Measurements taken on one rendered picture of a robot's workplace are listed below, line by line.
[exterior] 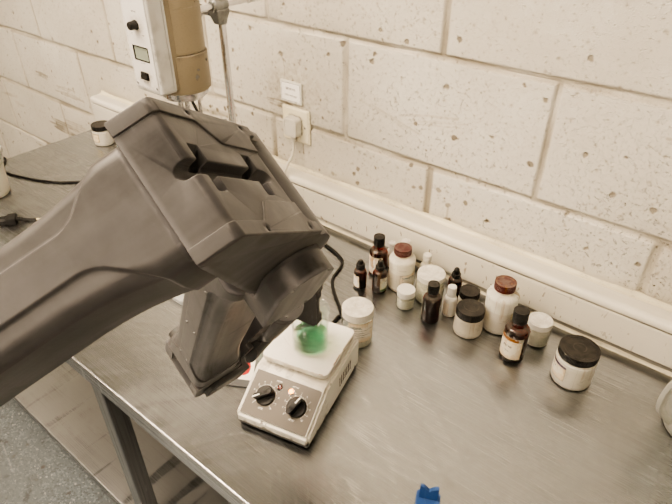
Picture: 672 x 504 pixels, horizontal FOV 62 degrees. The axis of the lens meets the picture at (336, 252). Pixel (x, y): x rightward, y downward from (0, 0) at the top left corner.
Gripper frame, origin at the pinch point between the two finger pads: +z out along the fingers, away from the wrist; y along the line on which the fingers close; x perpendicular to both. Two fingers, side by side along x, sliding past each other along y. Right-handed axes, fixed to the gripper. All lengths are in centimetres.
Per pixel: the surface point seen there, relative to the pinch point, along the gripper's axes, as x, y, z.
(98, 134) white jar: 23, 110, 50
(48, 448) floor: 101, 95, -8
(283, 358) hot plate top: 17.2, 3.8, -5.4
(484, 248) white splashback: 15.9, -15.6, 38.5
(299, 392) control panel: 20.0, -0.9, -8.1
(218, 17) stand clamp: -24, 40, 30
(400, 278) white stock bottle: 22.4, -1.8, 29.0
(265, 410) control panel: 22.2, 2.9, -12.3
